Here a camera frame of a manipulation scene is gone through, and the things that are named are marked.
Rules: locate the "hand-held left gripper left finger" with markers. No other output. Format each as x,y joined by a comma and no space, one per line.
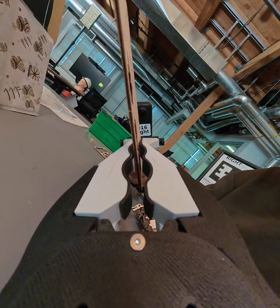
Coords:
101,192

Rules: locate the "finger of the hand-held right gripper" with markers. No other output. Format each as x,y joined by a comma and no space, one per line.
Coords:
125,142
153,142

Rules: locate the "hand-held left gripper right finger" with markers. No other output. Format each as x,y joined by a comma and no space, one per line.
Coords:
171,192

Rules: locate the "wooden model assembly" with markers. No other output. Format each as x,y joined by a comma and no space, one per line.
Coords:
146,221

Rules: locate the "wooden puzzle sheet with wheels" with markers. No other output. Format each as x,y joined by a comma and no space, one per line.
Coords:
128,72

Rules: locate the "grey desk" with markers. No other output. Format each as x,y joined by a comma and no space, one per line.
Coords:
34,168

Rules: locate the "person's right hand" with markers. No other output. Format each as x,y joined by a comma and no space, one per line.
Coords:
136,176

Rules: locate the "green plastic bin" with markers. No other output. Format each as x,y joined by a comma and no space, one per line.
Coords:
106,130

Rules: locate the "mannequin head with helmet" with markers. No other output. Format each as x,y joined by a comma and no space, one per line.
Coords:
84,83

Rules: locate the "white sign on pole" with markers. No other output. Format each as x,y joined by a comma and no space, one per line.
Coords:
90,15

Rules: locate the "printed instruction booklet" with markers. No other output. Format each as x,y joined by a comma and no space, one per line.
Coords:
15,60

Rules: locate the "black computer monitor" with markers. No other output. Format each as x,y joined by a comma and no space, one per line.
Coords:
37,9

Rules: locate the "wooden puzzle frame sheet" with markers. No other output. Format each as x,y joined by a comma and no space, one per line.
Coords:
97,148

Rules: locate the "wooden post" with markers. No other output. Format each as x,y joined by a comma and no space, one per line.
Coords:
190,120

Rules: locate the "black wall screen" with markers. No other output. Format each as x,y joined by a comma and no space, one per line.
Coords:
89,72

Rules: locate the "silver ventilation duct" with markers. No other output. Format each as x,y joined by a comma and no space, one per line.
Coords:
190,43

